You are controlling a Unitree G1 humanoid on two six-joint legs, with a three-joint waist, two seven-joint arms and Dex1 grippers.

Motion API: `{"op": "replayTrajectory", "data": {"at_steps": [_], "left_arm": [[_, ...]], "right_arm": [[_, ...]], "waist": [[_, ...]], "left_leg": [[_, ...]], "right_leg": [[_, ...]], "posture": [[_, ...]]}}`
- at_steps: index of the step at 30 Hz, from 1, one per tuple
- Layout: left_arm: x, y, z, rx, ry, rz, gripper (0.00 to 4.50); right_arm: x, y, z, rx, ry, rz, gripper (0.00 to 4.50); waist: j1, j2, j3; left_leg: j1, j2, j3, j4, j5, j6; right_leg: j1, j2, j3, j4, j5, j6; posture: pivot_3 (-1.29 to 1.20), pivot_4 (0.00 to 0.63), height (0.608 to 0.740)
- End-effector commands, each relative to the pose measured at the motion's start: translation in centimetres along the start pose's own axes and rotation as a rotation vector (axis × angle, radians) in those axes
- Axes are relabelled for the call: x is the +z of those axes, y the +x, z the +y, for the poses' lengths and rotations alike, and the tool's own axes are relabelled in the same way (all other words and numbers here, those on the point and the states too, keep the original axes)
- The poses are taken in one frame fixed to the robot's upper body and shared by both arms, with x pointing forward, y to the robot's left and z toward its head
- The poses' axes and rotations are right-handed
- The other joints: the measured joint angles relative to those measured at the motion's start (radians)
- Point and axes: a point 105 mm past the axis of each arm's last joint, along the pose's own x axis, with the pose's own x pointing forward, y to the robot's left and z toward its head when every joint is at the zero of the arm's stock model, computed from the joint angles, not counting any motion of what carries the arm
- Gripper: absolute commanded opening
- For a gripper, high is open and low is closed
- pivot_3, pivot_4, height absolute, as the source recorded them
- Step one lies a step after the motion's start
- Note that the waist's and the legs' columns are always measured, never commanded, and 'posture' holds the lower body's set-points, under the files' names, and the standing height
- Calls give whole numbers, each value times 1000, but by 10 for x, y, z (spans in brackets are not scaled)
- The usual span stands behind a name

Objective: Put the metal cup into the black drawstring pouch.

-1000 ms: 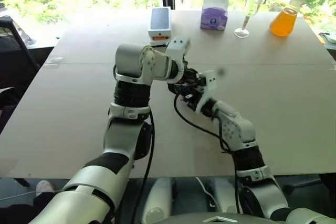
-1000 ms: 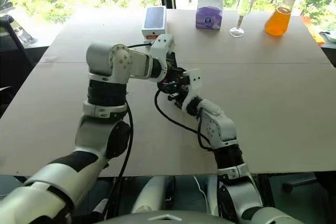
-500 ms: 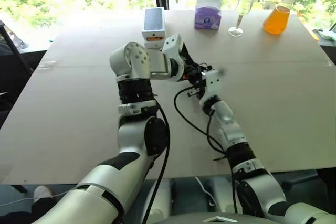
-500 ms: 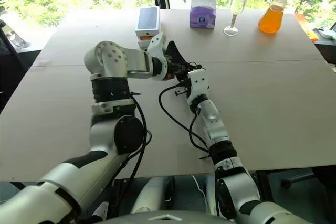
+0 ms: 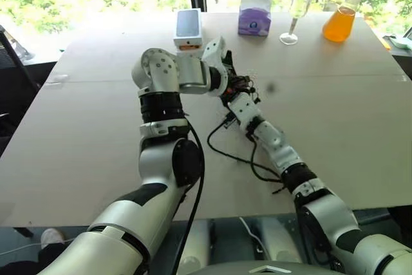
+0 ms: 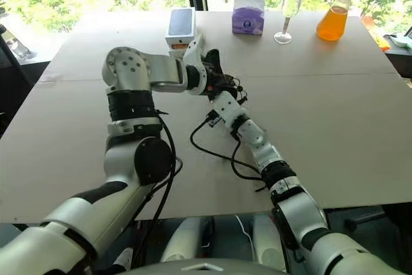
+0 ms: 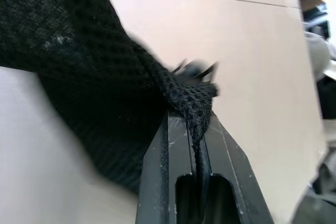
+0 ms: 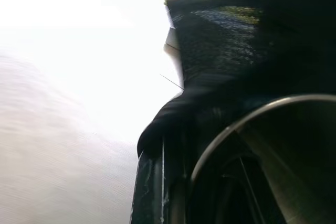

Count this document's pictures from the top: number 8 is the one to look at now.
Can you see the metal cup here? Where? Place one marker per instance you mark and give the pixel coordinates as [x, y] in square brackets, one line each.
[278, 161]

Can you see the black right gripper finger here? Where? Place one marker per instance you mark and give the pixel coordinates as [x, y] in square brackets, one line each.
[151, 190]

